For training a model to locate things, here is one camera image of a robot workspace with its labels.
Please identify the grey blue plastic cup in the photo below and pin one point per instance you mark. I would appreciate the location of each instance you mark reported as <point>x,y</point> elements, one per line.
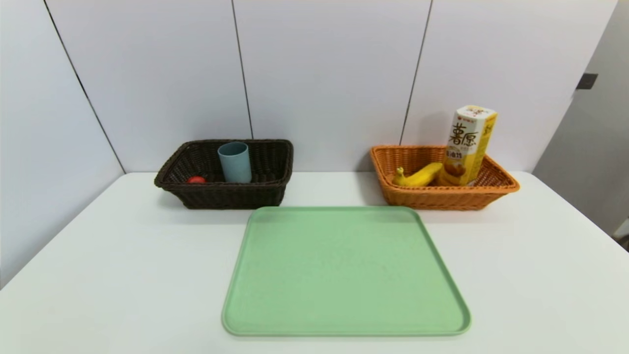
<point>236,164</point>

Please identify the yellow banana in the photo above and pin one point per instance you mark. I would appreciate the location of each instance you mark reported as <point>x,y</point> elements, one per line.
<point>422,176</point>

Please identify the red rubber duck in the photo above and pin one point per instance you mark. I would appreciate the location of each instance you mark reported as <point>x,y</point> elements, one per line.
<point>196,180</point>

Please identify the yellow white snack carton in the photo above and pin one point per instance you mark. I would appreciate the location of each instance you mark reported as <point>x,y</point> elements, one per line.
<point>467,147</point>

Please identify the dark brown wicker basket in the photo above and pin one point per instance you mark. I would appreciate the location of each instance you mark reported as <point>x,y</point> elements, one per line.
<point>236,196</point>

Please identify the orange wicker basket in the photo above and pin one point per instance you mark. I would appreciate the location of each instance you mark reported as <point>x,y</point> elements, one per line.
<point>417,199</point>

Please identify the light green plastic tray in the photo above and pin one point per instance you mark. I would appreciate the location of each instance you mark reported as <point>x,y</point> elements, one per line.
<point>344,275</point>

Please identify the small black wall fixture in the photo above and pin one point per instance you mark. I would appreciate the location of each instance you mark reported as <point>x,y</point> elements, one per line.
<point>586,81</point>

